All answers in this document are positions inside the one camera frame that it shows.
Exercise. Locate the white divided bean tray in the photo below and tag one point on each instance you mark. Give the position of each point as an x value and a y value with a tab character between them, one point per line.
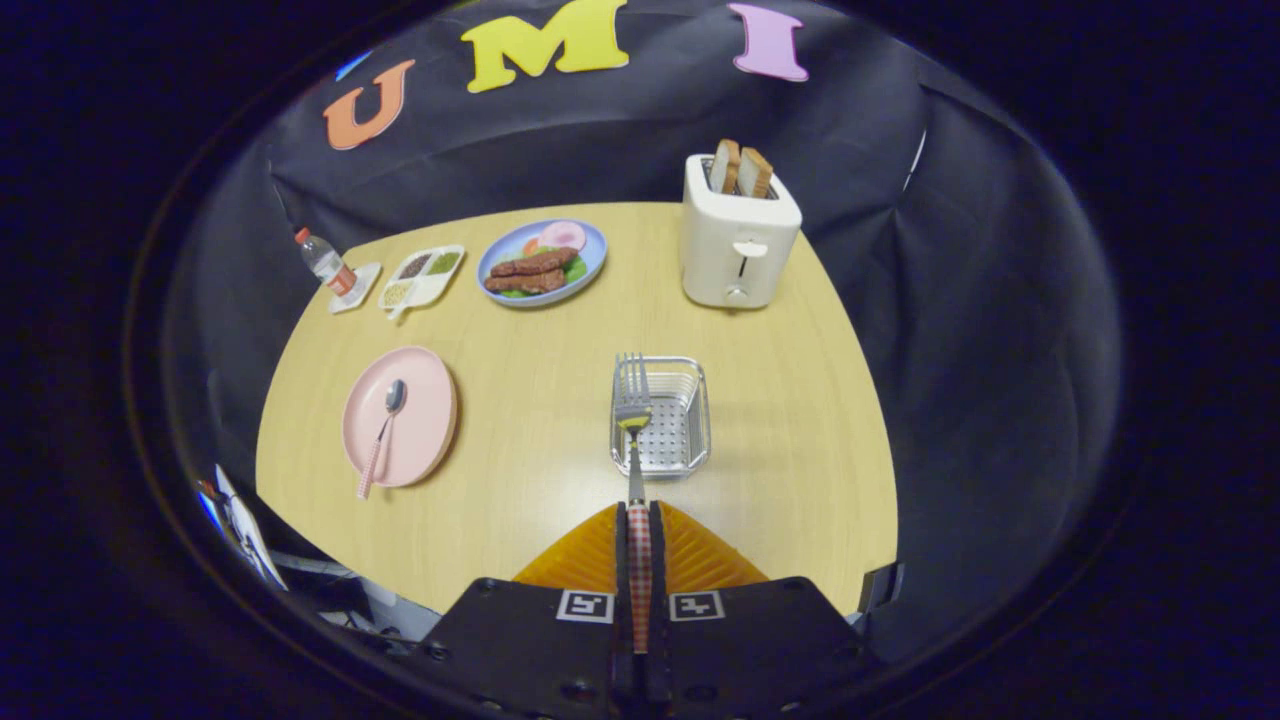
425	290

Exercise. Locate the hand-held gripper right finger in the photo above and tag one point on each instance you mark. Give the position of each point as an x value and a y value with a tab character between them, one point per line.
657	560

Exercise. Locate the clear water bottle red label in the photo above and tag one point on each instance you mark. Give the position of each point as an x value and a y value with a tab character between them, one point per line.
325	262

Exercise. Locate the blue oval plate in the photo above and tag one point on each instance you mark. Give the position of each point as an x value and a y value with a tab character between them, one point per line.
512	247

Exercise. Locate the brown meat strip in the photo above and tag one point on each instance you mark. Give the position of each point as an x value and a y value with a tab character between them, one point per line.
525	282
535	263

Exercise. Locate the toast bread slice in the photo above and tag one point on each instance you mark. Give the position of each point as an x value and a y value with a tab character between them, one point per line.
755	173
724	168

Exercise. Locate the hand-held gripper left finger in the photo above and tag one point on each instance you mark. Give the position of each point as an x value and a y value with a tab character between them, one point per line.
621	560

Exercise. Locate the black table corner bracket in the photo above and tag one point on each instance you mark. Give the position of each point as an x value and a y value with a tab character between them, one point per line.
880	587

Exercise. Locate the pink ham slice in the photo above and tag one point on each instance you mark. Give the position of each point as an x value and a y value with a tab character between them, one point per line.
563	236

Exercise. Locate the white square coaster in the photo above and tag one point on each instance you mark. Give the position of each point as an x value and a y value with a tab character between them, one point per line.
364	291

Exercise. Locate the white toaster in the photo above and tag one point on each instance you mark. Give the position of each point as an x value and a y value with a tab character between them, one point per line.
730	230

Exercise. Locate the pink round plate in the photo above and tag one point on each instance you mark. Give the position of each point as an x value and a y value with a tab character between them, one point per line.
420	420

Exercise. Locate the green lettuce leaf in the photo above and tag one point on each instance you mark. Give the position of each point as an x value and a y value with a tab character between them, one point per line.
575	268

